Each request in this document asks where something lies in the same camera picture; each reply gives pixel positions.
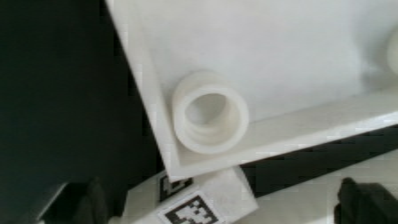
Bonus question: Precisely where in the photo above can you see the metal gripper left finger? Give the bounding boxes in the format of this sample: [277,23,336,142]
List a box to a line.
[37,178,108,224]

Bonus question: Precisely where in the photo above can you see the white square tabletop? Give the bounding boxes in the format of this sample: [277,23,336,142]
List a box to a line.
[105,0,398,180]

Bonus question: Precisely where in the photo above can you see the white table leg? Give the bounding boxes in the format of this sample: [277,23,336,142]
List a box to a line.
[114,165,261,224]

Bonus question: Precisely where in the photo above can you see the white U-shaped fence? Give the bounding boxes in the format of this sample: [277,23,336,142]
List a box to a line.
[236,149,398,224]

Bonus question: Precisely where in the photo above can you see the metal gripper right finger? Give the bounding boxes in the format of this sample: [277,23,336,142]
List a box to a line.
[334,177,398,224]

